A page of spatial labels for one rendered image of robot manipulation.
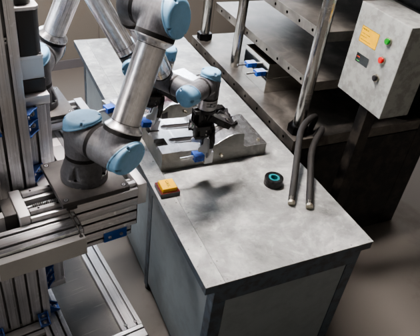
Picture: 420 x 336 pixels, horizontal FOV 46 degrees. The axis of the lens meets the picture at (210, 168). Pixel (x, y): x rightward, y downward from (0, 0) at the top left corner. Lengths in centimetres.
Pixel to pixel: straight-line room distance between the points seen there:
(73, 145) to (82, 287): 103
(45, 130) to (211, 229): 68
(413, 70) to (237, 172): 82
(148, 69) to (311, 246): 90
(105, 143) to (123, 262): 142
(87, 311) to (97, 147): 104
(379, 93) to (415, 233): 146
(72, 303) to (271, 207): 99
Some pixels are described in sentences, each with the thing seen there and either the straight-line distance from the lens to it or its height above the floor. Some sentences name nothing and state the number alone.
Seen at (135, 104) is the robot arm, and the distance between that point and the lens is 144.
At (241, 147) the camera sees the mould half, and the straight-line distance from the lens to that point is 221.
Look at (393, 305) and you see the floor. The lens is 296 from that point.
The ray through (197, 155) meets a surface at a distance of 197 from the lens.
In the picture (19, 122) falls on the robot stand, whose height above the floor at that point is 120.
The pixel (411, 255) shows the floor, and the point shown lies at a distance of 330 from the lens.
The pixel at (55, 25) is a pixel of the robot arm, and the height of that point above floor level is 133.
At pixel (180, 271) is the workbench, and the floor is 54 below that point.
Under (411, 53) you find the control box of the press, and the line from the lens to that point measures 214.
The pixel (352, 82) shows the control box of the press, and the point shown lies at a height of 114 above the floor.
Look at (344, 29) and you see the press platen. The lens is 247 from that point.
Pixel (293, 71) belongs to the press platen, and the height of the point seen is 102.
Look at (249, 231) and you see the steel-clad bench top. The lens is 188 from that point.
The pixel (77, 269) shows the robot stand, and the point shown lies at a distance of 251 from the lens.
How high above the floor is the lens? 208
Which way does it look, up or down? 36 degrees down
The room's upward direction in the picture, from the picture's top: 8 degrees clockwise
